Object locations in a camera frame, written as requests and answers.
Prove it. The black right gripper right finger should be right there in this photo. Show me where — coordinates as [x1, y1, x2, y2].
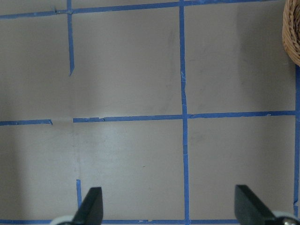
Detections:
[235, 185, 276, 225]

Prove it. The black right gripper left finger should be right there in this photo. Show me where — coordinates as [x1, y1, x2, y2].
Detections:
[71, 187, 104, 225]

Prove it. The woven wicker basket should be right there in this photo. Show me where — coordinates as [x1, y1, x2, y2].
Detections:
[282, 0, 300, 66]

